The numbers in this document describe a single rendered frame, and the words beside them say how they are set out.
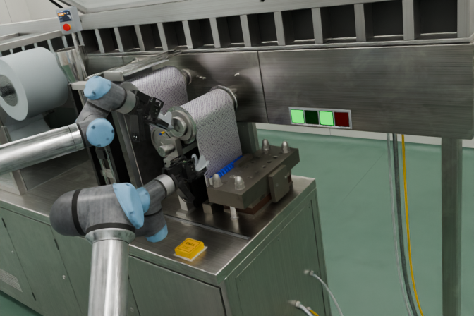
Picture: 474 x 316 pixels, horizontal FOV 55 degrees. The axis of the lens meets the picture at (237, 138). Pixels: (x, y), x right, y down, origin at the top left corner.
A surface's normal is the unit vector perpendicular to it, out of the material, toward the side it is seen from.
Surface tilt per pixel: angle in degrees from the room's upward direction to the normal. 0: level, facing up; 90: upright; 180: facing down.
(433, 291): 0
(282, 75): 90
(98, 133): 90
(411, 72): 90
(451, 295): 90
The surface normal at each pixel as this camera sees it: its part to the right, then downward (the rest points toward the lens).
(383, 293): -0.17, -0.92
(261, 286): 0.80, 0.09
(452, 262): -0.58, 0.38
